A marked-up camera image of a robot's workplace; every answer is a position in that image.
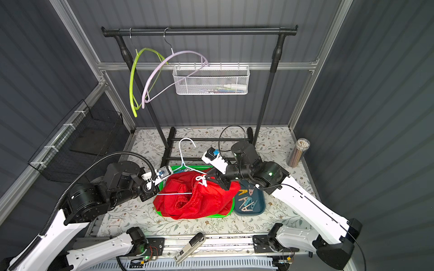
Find yellow clothespin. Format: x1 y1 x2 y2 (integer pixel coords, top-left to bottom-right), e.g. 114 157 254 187
238 189 248 196

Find beige clothespin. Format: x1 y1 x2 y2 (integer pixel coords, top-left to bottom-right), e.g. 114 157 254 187
241 205 253 212

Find light blue wire hanger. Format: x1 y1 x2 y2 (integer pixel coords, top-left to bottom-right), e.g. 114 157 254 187
171 137 208 187

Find red shorts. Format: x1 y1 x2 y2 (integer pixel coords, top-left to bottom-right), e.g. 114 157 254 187
152 171 241 220

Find lilac plastic hanger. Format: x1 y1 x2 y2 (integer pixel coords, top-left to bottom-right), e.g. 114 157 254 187
141 28 210 109

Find green plastic hanger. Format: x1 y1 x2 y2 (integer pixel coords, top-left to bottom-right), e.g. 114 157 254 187
129 47 166 118

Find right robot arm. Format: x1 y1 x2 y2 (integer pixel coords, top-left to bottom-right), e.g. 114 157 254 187
202 141 362 271

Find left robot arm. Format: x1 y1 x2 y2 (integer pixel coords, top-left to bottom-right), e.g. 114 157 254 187
1 151 163 271

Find dark teal tray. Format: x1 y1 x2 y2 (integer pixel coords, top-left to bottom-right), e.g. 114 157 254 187
234 180 266 216

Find green plastic basket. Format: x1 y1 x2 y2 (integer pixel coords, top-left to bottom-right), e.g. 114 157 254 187
155 165 236 218

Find silver black handheld device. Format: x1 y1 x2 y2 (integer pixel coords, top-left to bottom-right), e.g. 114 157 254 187
174 233 206 264

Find clear tube of sticks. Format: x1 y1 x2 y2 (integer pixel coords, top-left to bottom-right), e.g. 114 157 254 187
287 138 310 168

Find black clothes rack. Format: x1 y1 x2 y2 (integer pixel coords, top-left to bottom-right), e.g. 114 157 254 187
101 25 298 167

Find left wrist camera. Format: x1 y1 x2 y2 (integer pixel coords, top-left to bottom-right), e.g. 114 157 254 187
141 166 173 186

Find black wire wall basket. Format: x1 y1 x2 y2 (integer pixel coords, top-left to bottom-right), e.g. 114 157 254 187
28 96 130 183

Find white wire wall basket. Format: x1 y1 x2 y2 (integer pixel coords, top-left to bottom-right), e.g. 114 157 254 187
172 65 250 96

